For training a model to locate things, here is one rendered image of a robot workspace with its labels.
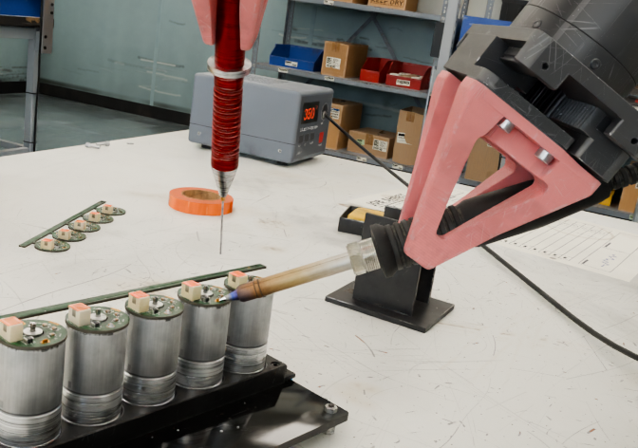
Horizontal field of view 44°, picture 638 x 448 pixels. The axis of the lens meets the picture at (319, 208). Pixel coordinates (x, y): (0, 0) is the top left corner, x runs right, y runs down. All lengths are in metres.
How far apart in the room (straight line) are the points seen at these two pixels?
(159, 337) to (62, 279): 0.21
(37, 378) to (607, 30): 0.25
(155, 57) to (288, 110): 5.04
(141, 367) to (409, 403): 0.15
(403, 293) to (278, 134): 0.47
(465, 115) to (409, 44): 4.81
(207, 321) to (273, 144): 0.64
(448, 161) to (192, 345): 0.14
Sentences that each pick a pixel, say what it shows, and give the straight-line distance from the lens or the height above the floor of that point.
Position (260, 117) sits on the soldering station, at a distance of 0.98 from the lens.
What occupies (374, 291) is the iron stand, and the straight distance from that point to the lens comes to 0.54.
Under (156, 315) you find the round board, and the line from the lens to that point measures 0.33.
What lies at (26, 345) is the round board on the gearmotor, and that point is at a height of 0.81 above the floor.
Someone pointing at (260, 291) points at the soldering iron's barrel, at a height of 0.82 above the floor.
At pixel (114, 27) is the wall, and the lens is 6.21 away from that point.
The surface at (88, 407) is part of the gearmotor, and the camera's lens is 0.33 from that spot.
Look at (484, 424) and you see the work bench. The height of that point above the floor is 0.75.
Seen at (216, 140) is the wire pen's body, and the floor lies 0.89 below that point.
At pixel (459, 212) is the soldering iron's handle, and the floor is 0.87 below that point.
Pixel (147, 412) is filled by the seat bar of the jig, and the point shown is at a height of 0.77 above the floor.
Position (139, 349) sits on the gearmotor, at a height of 0.80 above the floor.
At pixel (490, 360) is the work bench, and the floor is 0.75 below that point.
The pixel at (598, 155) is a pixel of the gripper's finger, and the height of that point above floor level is 0.90.
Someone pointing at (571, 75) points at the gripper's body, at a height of 0.93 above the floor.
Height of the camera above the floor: 0.94
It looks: 14 degrees down
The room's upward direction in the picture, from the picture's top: 8 degrees clockwise
